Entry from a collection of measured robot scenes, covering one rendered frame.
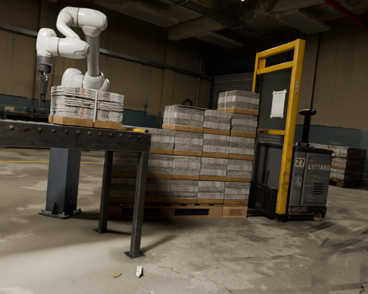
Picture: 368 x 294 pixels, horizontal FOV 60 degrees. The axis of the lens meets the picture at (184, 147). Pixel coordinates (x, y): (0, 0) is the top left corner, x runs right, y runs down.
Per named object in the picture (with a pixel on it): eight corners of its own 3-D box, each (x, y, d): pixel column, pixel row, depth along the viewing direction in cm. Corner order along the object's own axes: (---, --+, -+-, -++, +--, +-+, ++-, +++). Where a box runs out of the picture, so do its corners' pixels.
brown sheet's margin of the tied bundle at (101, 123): (103, 126, 227) (103, 121, 227) (121, 129, 205) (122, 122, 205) (81, 125, 217) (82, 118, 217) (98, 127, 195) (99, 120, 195)
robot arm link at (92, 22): (86, 85, 288) (110, 88, 291) (82, 97, 277) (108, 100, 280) (79, 2, 230) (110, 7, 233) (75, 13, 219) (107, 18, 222)
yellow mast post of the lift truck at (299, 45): (273, 211, 329) (292, 40, 319) (280, 211, 332) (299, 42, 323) (278, 213, 320) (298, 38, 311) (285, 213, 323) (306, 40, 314)
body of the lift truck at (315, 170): (250, 205, 393) (257, 140, 389) (286, 205, 413) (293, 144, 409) (287, 221, 328) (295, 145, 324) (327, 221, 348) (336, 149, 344)
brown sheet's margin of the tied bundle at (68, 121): (72, 124, 214) (73, 118, 214) (89, 126, 191) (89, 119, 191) (48, 122, 204) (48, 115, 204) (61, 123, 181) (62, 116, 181)
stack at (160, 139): (99, 207, 313) (106, 123, 308) (206, 207, 355) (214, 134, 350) (103, 219, 277) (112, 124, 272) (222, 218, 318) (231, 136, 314)
